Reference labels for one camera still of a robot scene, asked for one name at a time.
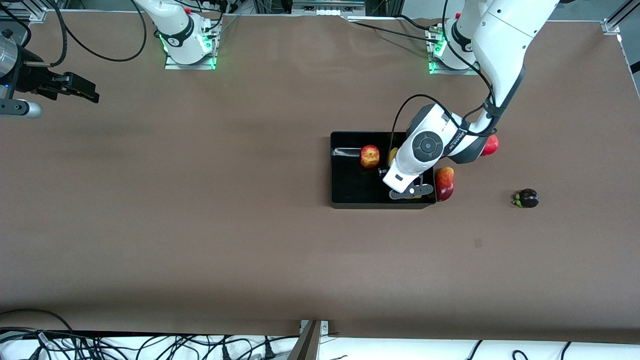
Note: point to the grey metal camera pole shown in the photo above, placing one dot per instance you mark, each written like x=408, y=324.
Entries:
x=306, y=345

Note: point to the metal clamp bracket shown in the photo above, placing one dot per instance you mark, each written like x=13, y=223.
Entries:
x=325, y=327

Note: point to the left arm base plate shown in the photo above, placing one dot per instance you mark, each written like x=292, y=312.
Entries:
x=450, y=71

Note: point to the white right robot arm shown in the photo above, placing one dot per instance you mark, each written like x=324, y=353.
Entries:
x=175, y=25

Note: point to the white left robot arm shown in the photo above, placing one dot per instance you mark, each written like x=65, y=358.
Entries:
x=505, y=45

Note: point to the red yellow apple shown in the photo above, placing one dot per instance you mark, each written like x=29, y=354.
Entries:
x=370, y=156

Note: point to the black plastic box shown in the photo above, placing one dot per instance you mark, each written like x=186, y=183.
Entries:
x=350, y=192

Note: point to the red pomegranate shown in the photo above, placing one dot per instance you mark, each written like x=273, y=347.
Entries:
x=492, y=146

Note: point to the red yellow mango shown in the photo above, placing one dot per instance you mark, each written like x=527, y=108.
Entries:
x=445, y=187

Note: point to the dark purple mangosteen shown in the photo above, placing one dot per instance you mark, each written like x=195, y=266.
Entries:
x=527, y=198

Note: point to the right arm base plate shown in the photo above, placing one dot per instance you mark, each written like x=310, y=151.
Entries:
x=190, y=66

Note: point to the aluminium frame profile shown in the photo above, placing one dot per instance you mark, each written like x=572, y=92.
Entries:
x=612, y=26
x=20, y=10

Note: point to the yellow banana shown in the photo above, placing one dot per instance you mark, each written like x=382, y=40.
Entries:
x=393, y=157

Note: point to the grey power strip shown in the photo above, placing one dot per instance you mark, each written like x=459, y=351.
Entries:
x=327, y=7

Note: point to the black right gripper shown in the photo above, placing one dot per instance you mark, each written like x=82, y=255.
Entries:
x=29, y=79

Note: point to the brown table cover mat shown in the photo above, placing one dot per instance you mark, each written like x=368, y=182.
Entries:
x=200, y=225

